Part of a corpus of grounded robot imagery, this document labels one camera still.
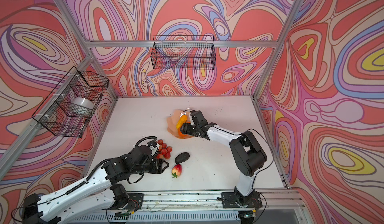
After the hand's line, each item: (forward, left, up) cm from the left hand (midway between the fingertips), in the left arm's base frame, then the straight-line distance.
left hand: (167, 165), depth 74 cm
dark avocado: (+7, -7, -7) cm, 12 cm away
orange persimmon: (+20, -5, -2) cm, 21 cm away
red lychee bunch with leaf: (+11, +4, -6) cm, 13 cm away
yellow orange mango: (+33, -6, -7) cm, 34 cm away
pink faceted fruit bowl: (+31, +1, -7) cm, 32 cm away
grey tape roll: (+20, +40, +22) cm, 50 cm away
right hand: (+22, -9, -4) cm, 24 cm away
